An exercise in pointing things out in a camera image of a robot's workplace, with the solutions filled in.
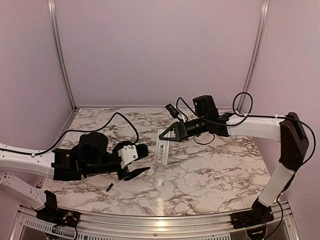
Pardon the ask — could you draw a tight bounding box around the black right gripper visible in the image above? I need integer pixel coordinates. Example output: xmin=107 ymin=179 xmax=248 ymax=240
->
xmin=159 ymin=115 xmax=209 ymax=142

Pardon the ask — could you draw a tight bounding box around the white air conditioner remote control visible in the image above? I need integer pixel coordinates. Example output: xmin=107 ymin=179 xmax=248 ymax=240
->
xmin=153 ymin=129 xmax=170 ymax=166

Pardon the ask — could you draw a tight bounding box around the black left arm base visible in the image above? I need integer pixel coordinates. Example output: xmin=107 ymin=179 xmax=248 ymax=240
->
xmin=35 ymin=190 xmax=80 ymax=228

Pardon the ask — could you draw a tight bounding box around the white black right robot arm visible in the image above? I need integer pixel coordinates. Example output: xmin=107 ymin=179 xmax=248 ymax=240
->
xmin=159 ymin=95 xmax=309 ymax=224

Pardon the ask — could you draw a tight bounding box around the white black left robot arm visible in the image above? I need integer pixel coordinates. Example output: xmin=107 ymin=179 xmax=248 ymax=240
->
xmin=0 ymin=132 xmax=149 ymax=182

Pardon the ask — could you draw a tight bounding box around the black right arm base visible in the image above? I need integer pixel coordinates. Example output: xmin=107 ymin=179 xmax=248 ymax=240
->
xmin=230 ymin=198 xmax=275 ymax=229

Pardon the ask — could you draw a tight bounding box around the dark blue battery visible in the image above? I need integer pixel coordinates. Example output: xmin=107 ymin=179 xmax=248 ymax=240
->
xmin=106 ymin=183 xmax=114 ymax=192

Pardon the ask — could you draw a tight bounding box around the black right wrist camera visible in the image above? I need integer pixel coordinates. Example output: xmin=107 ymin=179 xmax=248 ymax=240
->
xmin=165 ymin=103 xmax=180 ymax=119

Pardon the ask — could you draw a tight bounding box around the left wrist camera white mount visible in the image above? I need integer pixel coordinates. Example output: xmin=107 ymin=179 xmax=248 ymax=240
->
xmin=117 ymin=144 xmax=149 ymax=169

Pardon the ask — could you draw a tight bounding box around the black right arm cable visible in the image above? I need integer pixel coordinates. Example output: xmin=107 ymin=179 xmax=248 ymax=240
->
xmin=176 ymin=91 xmax=316 ymax=166

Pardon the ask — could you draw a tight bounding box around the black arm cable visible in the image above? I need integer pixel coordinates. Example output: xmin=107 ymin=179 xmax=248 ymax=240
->
xmin=0 ymin=112 xmax=140 ymax=157
xmin=176 ymin=91 xmax=316 ymax=166

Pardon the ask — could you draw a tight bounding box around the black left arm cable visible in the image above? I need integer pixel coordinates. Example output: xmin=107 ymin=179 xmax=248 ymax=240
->
xmin=0 ymin=112 xmax=140 ymax=157

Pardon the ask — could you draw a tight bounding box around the right aluminium frame post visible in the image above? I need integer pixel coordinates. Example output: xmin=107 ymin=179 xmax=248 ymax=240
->
xmin=242 ymin=0 xmax=270 ymax=111

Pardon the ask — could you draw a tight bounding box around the aluminium frame post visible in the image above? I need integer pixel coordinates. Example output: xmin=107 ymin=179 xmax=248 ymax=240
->
xmin=242 ymin=0 xmax=270 ymax=111
xmin=48 ymin=0 xmax=77 ymax=112

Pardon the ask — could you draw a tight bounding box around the left aluminium frame post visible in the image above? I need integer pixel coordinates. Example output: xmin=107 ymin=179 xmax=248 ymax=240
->
xmin=48 ymin=0 xmax=77 ymax=112

